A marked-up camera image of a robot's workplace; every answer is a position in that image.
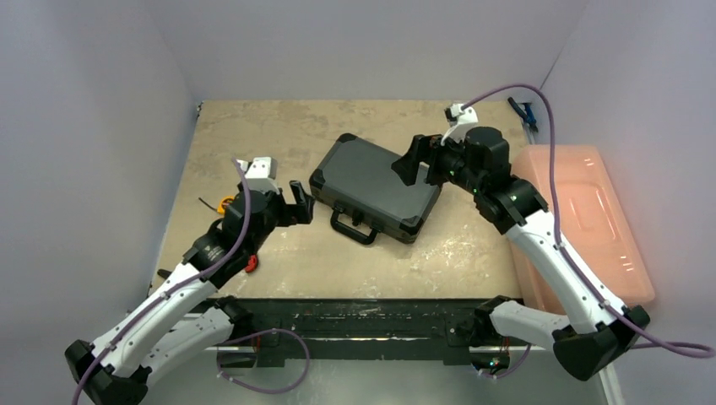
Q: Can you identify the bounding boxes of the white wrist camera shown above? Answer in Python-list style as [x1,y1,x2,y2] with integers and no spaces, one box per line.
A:
[440,103,479,146]
[232,157,280,194]

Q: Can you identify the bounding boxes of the yellow tape measure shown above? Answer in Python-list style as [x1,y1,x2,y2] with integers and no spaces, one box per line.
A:
[198,196,234,215]

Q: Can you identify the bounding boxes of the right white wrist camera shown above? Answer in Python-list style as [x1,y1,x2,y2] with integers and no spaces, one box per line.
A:
[440,103,479,146]

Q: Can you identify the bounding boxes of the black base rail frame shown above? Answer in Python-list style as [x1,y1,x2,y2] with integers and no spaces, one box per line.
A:
[184,298,561,371]

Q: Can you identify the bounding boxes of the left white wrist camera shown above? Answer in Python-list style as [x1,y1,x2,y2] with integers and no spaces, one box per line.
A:
[232,157,280,194]

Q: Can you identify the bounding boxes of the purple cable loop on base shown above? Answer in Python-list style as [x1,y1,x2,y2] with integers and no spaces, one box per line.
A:
[216,327,312,395]

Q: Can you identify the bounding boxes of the black grey wire strippers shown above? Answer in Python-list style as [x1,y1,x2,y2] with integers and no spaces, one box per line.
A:
[156,269,172,279]

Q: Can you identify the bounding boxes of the blue handled pliers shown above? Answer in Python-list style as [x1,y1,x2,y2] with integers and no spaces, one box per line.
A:
[507,97,539,132]

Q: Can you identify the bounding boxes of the red black folding knife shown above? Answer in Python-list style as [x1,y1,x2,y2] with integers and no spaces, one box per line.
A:
[244,255,258,273]

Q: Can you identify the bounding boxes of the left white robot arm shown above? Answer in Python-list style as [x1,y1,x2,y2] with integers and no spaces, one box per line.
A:
[64,181,315,404]

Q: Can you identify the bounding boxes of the black poker set case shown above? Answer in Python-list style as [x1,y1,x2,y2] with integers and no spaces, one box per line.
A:
[309,133,442,246]

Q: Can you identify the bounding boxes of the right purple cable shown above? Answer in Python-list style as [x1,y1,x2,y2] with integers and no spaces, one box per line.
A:
[461,84,716,360]

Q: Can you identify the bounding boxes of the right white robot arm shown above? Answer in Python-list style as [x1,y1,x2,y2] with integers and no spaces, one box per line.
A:
[391,127,650,381]

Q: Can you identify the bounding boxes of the pink translucent plastic bin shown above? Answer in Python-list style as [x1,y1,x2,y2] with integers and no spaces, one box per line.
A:
[511,145,655,315]

